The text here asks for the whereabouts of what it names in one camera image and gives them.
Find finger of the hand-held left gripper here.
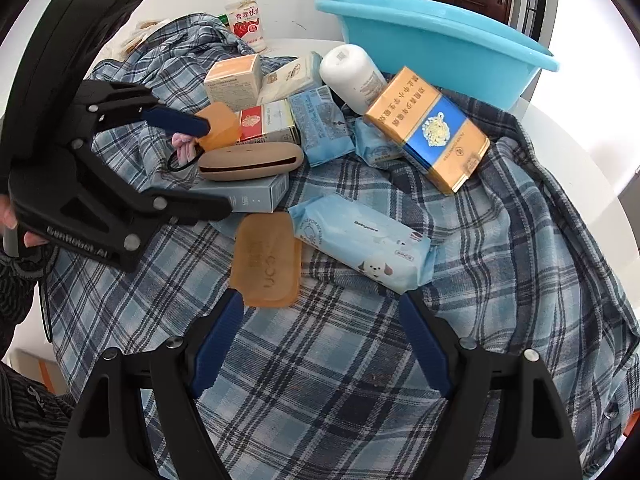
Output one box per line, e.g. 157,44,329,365
67,140,234,227
75,80,212,137

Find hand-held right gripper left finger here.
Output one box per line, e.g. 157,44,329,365
62,289,246,480

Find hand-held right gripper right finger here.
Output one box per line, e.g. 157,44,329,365
398,290,583,480

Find pink hair tie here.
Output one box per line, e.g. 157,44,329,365
167,132,206,171

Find large amber soap bar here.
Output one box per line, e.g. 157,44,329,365
229,211,303,309

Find gold and blue box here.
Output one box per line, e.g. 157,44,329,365
363,66,491,196

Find blue plastic basin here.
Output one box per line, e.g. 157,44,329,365
315,0,560,111

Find person's left forearm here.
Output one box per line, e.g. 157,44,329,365
0,247,58,356

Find person's left hand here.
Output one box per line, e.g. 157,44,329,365
0,195,48,249

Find small amber soap bar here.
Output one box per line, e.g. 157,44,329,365
197,101,243,151

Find grey blue box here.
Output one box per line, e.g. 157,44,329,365
190,174,291,213

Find beige glasses case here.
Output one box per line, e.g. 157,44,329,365
197,141,305,182

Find beige snack packets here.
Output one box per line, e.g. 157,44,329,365
112,17,171,58

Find red and white box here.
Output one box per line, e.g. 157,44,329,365
235,99,302,146

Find blue plaid shirt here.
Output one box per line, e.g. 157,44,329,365
52,12,640,480

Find cream white packet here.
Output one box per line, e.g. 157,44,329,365
256,52,323,106

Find white milk bottle red cap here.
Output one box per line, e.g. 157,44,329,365
223,0,268,53

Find wet wipes pack dog print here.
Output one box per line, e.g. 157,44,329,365
287,195,432,295

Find light blue snack packet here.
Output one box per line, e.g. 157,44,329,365
290,85,355,167

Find white plastic bottle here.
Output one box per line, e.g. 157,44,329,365
319,44,388,115

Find small light blue packet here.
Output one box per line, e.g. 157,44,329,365
354,117,403,168

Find person's dark striped clothing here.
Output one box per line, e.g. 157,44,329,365
0,362,76,461

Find left hand-held gripper cable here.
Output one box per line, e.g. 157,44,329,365
41,260,55,345

